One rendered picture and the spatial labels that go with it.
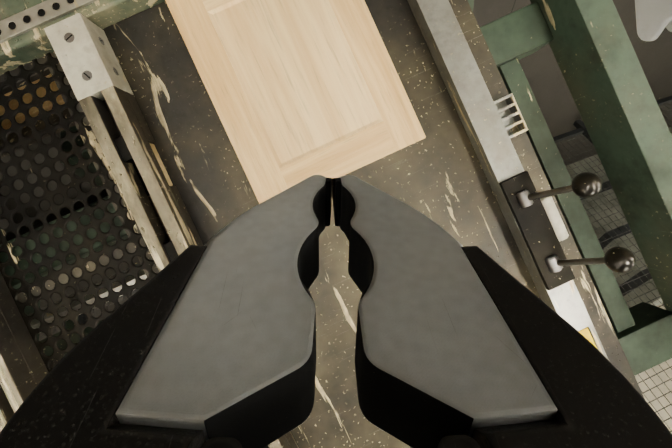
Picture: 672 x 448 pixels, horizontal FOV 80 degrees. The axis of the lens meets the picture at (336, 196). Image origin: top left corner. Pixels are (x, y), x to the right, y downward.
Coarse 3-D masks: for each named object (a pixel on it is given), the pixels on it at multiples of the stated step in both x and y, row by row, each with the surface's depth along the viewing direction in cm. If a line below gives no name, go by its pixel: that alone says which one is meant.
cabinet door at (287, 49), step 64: (192, 0) 69; (256, 0) 70; (320, 0) 70; (256, 64) 70; (320, 64) 70; (384, 64) 70; (256, 128) 70; (320, 128) 70; (384, 128) 70; (256, 192) 70
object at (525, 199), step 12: (576, 180) 58; (588, 180) 57; (600, 180) 57; (528, 192) 67; (540, 192) 65; (552, 192) 63; (564, 192) 61; (576, 192) 59; (588, 192) 57; (528, 204) 67
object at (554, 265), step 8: (616, 248) 59; (624, 248) 58; (552, 256) 68; (608, 256) 59; (616, 256) 58; (624, 256) 57; (632, 256) 58; (552, 264) 67; (560, 264) 66; (568, 264) 65; (576, 264) 64; (584, 264) 63; (608, 264) 59; (616, 264) 58; (624, 264) 57; (632, 264) 57; (552, 272) 68; (624, 272) 58
